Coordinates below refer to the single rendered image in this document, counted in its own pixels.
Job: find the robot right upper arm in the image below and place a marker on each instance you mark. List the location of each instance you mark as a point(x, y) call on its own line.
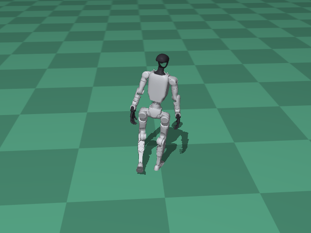
point(173, 81)

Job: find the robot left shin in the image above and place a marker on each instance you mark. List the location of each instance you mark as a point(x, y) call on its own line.
point(141, 145)

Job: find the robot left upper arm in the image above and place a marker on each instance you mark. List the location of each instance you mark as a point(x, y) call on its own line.
point(143, 82)

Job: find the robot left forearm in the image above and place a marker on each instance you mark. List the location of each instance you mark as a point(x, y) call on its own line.
point(135, 100)

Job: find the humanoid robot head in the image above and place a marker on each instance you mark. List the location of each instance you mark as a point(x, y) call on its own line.
point(161, 58)

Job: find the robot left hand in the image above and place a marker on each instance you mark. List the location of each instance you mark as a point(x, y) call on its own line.
point(132, 115)

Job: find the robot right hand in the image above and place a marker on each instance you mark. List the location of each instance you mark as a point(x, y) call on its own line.
point(178, 121)

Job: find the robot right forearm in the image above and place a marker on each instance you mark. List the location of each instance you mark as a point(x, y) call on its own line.
point(177, 105)

